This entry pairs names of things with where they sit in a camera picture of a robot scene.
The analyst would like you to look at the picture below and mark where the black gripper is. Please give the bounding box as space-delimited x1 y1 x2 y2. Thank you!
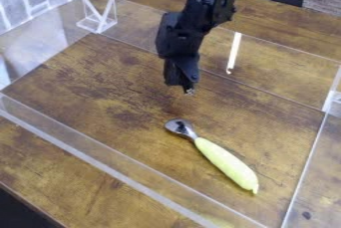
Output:
155 12 211 95

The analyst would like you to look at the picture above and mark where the green handled metal spoon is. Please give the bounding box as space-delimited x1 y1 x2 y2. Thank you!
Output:
165 118 259 194

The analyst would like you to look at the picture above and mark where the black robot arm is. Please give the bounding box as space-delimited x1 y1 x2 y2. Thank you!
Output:
155 0 235 95

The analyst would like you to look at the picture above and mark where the clear acrylic triangular bracket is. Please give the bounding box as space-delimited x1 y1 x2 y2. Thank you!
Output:
76 0 117 34

